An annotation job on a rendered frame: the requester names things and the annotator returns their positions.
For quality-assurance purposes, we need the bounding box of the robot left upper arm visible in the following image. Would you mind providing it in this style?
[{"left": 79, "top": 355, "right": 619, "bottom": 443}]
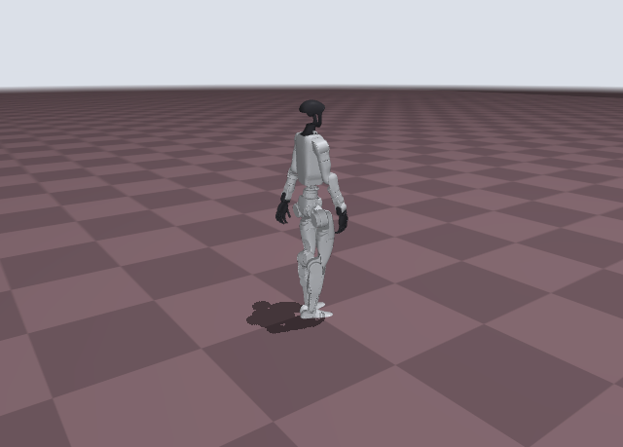
[{"left": 290, "top": 132, "right": 298, "bottom": 174}]

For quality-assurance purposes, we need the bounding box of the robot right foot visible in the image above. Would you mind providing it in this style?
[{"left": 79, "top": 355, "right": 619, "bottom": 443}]
[{"left": 300, "top": 309, "right": 333, "bottom": 318}]

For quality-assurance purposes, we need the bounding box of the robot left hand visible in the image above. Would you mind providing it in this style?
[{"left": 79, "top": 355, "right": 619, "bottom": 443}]
[{"left": 275, "top": 192, "right": 291, "bottom": 224}]

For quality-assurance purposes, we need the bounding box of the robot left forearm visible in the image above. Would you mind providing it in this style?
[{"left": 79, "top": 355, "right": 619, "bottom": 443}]
[{"left": 281, "top": 169, "right": 298, "bottom": 201}]

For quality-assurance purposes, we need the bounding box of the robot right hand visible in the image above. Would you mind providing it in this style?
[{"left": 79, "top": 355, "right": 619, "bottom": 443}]
[{"left": 335, "top": 206, "right": 348, "bottom": 234}]

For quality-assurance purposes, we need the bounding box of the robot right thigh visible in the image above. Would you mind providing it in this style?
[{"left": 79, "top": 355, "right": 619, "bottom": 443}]
[{"left": 307, "top": 205, "right": 335, "bottom": 272}]

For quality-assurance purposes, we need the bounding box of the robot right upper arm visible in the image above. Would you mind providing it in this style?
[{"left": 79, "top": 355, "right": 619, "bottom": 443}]
[{"left": 311, "top": 138, "right": 338, "bottom": 185}]

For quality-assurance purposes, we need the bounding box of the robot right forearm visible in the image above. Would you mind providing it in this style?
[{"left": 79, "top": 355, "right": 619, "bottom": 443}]
[{"left": 327, "top": 173, "right": 347, "bottom": 213}]

